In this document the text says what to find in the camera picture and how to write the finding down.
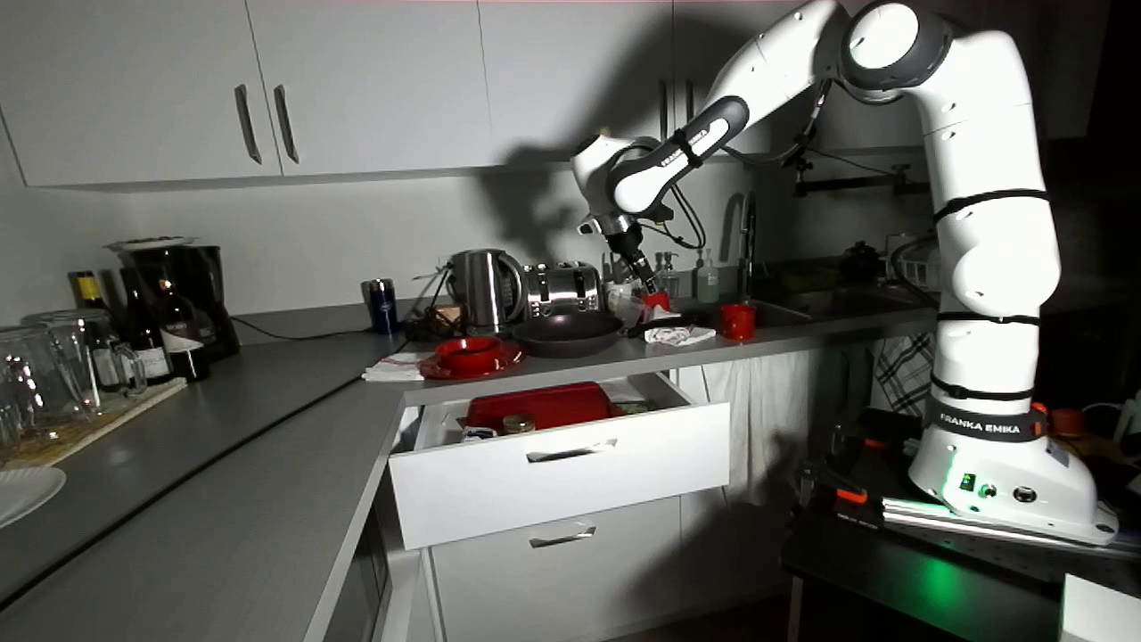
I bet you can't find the dark glass bottle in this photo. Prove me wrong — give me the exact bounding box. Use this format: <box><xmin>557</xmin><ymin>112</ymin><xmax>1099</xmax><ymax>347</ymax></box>
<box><xmin>117</xmin><ymin>265</ymin><xmax>174</xmax><ymax>386</ymax></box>

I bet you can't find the black power cable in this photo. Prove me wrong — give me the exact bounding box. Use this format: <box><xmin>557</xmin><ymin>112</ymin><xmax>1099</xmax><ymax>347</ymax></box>
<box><xmin>229</xmin><ymin>309</ymin><xmax>395</xmax><ymax>349</ymax></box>

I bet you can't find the open white drawer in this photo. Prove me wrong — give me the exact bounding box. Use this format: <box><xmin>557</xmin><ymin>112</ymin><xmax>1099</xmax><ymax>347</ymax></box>
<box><xmin>386</xmin><ymin>370</ymin><xmax>735</xmax><ymax>553</ymax></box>

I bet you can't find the black coffee machine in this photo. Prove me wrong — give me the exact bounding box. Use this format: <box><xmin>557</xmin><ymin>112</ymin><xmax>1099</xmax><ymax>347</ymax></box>
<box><xmin>108</xmin><ymin>230</ymin><xmax>242</xmax><ymax>368</ymax></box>

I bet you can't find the white fabric curtain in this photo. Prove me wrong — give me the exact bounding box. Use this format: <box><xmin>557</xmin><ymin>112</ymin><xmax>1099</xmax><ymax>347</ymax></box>
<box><xmin>671</xmin><ymin>349</ymin><xmax>833</xmax><ymax>503</ymax></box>

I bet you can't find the red container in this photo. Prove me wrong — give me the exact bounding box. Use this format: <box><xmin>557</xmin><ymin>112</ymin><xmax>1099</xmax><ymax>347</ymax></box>
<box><xmin>461</xmin><ymin>380</ymin><xmax>619</xmax><ymax>435</ymax></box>

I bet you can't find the red mug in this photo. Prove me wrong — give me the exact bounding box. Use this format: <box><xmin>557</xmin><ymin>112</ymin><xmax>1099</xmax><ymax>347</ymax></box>
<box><xmin>713</xmin><ymin>301</ymin><xmax>761</xmax><ymax>347</ymax></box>

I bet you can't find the clear glass jar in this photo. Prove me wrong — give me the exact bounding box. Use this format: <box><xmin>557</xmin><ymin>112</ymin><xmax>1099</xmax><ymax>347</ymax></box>
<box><xmin>22</xmin><ymin>309</ymin><xmax>104</xmax><ymax>420</ymax></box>
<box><xmin>0</xmin><ymin>328</ymin><xmax>49</xmax><ymax>448</ymax></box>

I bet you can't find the white crumpled cloth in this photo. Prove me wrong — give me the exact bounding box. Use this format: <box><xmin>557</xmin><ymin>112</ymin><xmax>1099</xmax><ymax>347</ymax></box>
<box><xmin>643</xmin><ymin>322</ymin><xmax>719</xmax><ymax>349</ymax></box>

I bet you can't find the red plate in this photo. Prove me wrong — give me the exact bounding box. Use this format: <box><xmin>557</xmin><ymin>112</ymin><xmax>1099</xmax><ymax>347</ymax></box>
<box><xmin>418</xmin><ymin>334</ymin><xmax>527</xmax><ymax>386</ymax></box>

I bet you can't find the white paper napkin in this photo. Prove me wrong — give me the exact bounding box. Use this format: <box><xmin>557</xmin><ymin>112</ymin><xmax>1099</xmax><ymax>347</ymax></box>
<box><xmin>356</xmin><ymin>349</ymin><xmax>430</xmax><ymax>389</ymax></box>

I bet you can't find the checkered kitchen towel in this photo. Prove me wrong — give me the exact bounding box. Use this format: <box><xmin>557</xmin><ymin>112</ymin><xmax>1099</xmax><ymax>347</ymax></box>
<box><xmin>871</xmin><ymin>328</ymin><xmax>940</xmax><ymax>424</ymax></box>

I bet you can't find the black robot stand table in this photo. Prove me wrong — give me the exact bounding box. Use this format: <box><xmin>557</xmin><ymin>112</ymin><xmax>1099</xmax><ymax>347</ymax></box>
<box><xmin>782</xmin><ymin>448</ymin><xmax>1141</xmax><ymax>642</ymax></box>

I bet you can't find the white plate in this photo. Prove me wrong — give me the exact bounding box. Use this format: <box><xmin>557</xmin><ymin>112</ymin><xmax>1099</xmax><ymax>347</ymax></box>
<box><xmin>0</xmin><ymin>459</ymin><xmax>72</xmax><ymax>532</ymax></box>

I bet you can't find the shiny steel pot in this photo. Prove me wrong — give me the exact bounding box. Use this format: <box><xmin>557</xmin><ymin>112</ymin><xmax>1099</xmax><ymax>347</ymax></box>
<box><xmin>521</xmin><ymin>259</ymin><xmax>606</xmax><ymax>322</ymax></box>

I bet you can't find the wooden cutting board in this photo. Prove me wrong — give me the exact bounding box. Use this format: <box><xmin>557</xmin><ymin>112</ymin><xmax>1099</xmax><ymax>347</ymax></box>
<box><xmin>0</xmin><ymin>373</ymin><xmax>192</xmax><ymax>472</ymax></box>

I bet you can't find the yellow capped bottle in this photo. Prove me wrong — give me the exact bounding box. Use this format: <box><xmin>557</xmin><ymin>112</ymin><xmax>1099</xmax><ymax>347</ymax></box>
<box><xmin>68</xmin><ymin>266</ymin><xmax>127</xmax><ymax>396</ymax></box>

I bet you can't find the white box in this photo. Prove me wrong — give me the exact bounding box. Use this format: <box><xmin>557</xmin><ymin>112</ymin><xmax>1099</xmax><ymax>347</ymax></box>
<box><xmin>1060</xmin><ymin>572</ymin><xmax>1141</xmax><ymax>642</ymax></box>

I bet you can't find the steel electric kettle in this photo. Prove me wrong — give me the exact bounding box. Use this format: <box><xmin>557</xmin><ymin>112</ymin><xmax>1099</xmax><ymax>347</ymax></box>
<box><xmin>446</xmin><ymin>247</ymin><xmax>527</xmax><ymax>339</ymax></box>

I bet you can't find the closed white drawer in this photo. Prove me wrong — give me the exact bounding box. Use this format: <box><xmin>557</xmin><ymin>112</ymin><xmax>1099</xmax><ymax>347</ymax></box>
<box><xmin>425</xmin><ymin>494</ymin><xmax>692</xmax><ymax>642</ymax></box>

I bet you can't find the black frying pan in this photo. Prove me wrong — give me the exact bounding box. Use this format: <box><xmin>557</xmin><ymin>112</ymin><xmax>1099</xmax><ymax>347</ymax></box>
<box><xmin>509</xmin><ymin>309</ymin><xmax>626</xmax><ymax>361</ymax></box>

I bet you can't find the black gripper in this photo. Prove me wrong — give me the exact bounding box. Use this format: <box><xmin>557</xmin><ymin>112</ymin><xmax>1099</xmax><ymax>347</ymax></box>
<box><xmin>597</xmin><ymin>209</ymin><xmax>659</xmax><ymax>291</ymax></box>

